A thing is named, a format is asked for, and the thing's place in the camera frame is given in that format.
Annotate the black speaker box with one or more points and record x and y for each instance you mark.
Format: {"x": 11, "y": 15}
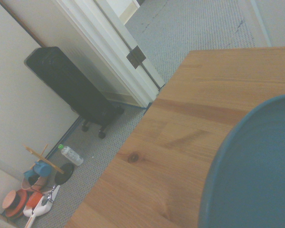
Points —
{"x": 66, "y": 85}

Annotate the wooden mug tree black base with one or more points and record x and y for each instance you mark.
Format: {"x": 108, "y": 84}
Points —
{"x": 64, "y": 173}

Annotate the clear bottle green cap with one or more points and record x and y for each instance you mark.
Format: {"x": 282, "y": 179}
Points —
{"x": 71, "y": 155}

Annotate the blue plastic cup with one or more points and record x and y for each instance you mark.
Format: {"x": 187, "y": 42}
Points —
{"x": 42, "y": 168}

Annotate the pink bowl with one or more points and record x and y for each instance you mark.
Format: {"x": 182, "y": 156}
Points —
{"x": 39, "y": 181}

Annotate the teal round plate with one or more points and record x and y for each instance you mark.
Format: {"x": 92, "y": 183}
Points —
{"x": 251, "y": 166}

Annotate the salmon round plate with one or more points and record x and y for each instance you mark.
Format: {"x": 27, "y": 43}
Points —
{"x": 10, "y": 199}

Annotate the white open door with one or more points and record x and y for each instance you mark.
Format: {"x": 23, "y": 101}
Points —
{"x": 150, "y": 73}

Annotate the white door frame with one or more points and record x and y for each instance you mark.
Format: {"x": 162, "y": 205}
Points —
{"x": 104, "y": 47}

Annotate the orange bowl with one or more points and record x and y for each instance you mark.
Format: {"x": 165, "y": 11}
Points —
{"x": 34, "y": 199}

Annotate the orange plate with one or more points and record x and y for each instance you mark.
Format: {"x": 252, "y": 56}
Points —
{"x": 21, "y": 202}

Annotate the brass door hinge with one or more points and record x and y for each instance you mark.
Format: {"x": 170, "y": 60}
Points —
{"x": 135, "y": 57}

